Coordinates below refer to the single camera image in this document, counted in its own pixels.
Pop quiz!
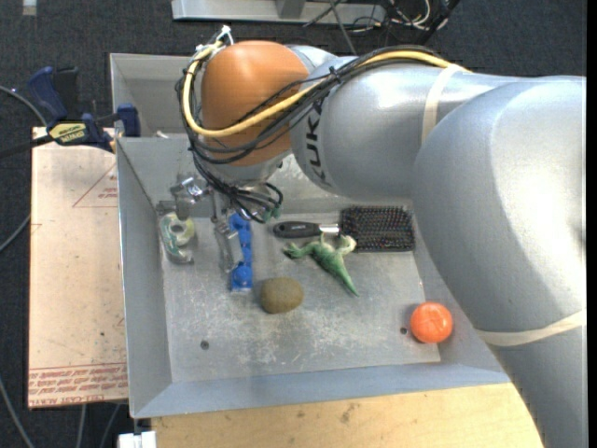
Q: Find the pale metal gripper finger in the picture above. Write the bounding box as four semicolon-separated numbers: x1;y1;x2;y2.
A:
168;175;207;220
213;220;237;273

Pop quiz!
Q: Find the blue plastic toy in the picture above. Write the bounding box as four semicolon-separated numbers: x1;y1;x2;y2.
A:
227;212;256;294

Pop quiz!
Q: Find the clear green tape dispenser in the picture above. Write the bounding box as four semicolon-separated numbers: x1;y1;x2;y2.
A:
157;211;198;265

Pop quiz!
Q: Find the green toy dinosaur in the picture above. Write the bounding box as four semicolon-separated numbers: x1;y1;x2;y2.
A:
282;231;361;299

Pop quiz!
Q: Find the grey metal bin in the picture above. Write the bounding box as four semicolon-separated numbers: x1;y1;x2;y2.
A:
109;52;512;420

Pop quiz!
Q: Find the brown cardboard board red print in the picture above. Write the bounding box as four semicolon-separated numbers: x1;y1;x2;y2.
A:
27;126;130;410

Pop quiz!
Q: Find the black hairbrush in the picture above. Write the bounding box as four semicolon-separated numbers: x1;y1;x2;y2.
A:
271;205;417;254

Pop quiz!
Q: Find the orange ball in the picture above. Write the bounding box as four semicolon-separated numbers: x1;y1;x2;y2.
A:
409;301;454;345

